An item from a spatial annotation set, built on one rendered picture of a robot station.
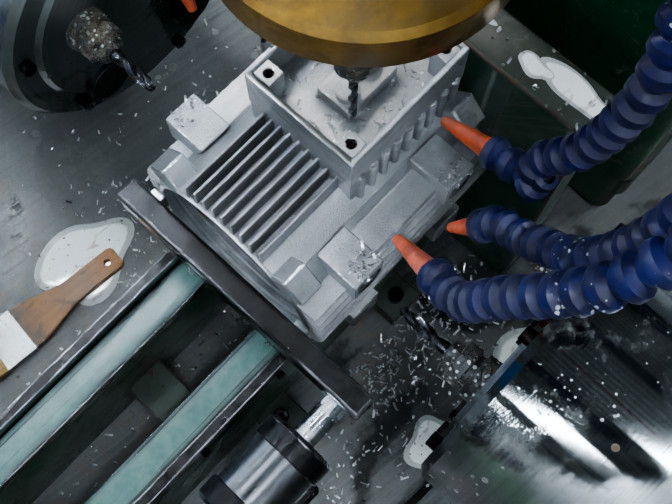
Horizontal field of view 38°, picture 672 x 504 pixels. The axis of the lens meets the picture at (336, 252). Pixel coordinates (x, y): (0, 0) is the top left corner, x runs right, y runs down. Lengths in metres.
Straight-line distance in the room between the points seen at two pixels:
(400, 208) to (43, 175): 0.46
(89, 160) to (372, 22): 0.62
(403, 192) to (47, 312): 0.42
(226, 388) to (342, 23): 0.44
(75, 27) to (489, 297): 0.44
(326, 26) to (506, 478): 0.31
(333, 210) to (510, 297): 0.26
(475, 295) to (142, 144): 0.61
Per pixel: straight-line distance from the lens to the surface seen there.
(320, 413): 0.73
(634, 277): 0.41
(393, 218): 0.72
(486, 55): 0.69
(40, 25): 0.78
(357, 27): 0.48
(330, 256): 0.70
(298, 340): 0.73
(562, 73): 0.69
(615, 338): 0.62
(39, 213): 1.05
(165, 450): 0.84
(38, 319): 1.01
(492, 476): 0.65
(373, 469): 0.95
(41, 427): 0.87
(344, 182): 0.69
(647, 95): 0.48
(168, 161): 0.72
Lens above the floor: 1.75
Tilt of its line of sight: 73 degrees down
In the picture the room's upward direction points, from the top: straight up
